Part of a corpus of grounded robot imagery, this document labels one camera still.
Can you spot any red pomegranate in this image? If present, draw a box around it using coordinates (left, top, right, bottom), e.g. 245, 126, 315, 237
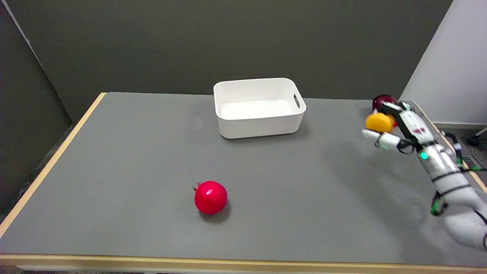
193, 181, 228, 215

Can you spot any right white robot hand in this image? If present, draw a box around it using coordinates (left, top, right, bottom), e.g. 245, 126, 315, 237
361, 100, 436, 155

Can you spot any black chair base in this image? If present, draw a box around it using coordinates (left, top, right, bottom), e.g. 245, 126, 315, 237
466, 128, 487, 147

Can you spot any white plastic box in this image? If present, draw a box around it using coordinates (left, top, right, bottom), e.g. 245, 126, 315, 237
213, 78, 307, 140

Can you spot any dark red apple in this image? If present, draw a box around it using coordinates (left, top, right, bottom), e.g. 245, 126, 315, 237
372, 94, 398, 112

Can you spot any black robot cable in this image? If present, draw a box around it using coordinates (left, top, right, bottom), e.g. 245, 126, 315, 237
441, 131, 464, 166

